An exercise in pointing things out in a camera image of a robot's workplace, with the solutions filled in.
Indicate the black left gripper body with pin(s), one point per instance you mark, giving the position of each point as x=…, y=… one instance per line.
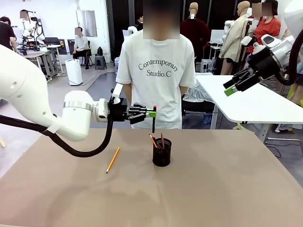
x=118, y=111

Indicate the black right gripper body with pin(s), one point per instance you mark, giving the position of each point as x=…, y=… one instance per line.
x=262, y=66

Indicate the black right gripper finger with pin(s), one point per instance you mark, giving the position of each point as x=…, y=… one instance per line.
x=239, y=78
x=243, y=86

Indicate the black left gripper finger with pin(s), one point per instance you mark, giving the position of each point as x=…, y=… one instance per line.
x=138, y=108
x=139, y=117

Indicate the black pen with red end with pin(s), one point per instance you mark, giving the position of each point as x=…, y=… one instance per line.
x=153, y=125

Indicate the yellow pencil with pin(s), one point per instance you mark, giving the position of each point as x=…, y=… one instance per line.
x=153, y=141
x=113, y=159

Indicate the pink pen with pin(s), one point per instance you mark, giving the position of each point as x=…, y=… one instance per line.
x=162, y=140

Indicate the person's right forearm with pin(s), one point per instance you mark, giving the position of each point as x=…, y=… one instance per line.
x=127, y=94

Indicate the person's left forearm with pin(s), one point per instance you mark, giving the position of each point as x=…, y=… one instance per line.
x=184, y=91

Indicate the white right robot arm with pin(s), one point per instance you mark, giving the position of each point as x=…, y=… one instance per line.
x=281, y=50

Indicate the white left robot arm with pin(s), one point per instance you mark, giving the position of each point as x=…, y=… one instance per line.
x=28, y=94

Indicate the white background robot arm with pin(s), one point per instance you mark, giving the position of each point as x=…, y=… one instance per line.
x=133, y=30

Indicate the black mesh pen holder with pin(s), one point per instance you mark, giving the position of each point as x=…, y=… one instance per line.
x=162, y=157

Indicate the white table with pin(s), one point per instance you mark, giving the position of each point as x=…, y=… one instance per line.
x=248, y=106

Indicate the person in white t-shirt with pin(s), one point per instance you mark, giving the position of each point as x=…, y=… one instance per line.
x=165, y=94

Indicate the person in red shirt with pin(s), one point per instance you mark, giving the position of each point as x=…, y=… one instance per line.
x=266, y=28

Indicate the mannequin with beige coat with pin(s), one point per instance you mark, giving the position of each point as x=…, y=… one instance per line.
x=234, y=40

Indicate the clear plastic sheet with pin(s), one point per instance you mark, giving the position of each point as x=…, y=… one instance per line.
x=198, y=93

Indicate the computer tower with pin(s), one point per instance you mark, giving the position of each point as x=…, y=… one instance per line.
x=117, y=64

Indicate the blue box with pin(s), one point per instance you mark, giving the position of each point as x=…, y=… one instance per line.
x=207, y=118

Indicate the grey plastic stool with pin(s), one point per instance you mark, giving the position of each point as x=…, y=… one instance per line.
x=100, y=62

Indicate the white air purifier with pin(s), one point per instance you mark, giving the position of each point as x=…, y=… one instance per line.
x=73, y=72

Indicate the mannequin with dark red coat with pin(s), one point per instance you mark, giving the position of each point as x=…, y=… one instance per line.
x=195, y=35

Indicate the black bag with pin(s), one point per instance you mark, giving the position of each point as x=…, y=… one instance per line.
x=100, y=51

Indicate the seated person in grey shirt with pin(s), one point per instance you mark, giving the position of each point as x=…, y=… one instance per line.
x=81, y=45

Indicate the wooden stick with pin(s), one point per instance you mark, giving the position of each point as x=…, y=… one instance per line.
x=2, y=143

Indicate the person in black shirt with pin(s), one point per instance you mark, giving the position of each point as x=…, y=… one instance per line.
x=6, y=35

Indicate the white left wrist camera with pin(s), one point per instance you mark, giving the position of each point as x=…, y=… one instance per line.
x=117, y=93

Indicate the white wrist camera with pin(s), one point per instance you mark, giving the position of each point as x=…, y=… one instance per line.
x=258, y=48
x=117, y=93

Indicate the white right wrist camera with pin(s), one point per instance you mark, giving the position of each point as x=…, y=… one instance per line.
x=258, y=48

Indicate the white wall panel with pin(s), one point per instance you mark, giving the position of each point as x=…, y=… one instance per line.
x=86, y=23

